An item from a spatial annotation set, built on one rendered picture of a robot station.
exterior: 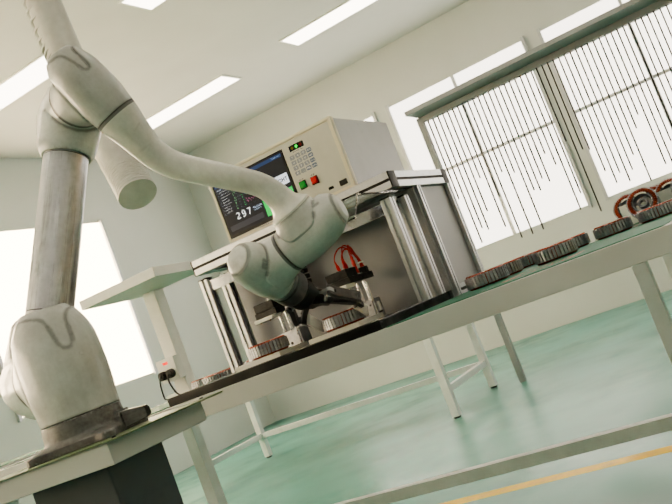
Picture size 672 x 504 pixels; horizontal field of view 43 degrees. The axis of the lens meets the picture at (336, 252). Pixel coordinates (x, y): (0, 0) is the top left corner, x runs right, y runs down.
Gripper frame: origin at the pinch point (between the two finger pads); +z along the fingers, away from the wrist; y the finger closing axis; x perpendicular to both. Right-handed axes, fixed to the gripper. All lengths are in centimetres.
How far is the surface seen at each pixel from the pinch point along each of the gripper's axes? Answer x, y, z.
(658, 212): -25, -73, 52
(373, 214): -23.9, -14.2, -2.7
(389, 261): -21.1, -6.8, 16.9
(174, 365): -37, 108, 52
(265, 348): 2.6, 21.9, -4.2
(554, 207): -341, 81, 542
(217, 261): -29.4, 36.8, -4.9
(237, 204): -42.0, 25.6, -8.8
